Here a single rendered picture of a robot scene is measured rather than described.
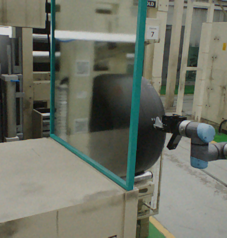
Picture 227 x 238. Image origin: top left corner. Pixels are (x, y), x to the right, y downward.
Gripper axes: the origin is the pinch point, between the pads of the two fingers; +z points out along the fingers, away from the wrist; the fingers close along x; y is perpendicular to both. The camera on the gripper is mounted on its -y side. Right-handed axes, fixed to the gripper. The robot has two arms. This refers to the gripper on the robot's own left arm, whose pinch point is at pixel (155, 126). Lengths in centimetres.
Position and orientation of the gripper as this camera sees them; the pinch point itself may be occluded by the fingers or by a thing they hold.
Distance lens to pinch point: 176.3
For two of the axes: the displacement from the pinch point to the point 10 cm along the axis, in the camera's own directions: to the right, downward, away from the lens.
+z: -5.3, -1.3, 8.4
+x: -8.5, 0.8, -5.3
